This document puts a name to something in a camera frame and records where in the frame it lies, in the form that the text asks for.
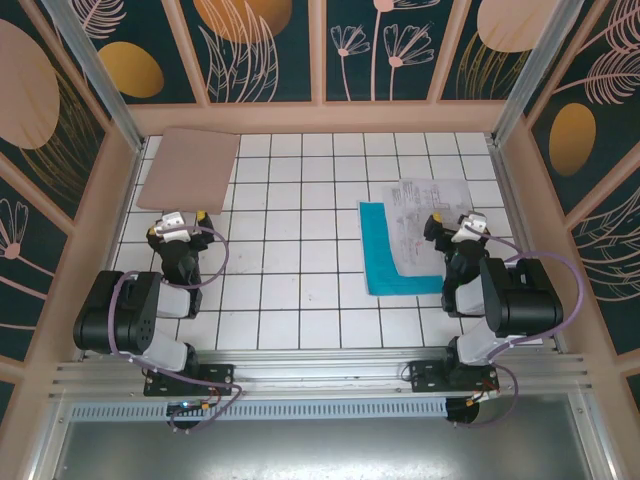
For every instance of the teal paper sheet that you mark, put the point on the teal paper sheet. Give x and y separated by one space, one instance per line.
377 250

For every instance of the brown paper folder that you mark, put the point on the brown paper folder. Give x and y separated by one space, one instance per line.
190 170

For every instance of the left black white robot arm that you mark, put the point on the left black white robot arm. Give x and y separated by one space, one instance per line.
105 320

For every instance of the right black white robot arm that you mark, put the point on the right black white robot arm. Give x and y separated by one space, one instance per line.
525 300

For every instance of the small circuit board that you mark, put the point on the small circuit board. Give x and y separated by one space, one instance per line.
187 406

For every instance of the grey metal sheet tray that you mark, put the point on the grey metal sheet tray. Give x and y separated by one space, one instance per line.
320 450

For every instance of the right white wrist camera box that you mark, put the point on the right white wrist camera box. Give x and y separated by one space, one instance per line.
472 222

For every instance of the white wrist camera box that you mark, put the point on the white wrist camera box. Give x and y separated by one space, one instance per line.
172 220
472 222

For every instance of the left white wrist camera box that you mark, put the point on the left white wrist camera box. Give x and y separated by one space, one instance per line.
172 220

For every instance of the aluminium side rail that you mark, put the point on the aluminium side rail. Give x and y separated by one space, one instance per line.
127 190
506 190

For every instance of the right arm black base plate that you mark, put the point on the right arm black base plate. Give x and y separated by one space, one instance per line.
425 377

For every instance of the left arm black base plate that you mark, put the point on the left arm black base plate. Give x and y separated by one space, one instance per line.
215 377

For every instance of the aluminium corner post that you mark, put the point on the aluminium corner post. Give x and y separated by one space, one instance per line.
528 75
100 75

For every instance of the aluminium front rail frame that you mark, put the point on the aluminium front rail frame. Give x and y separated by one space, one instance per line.
320 372

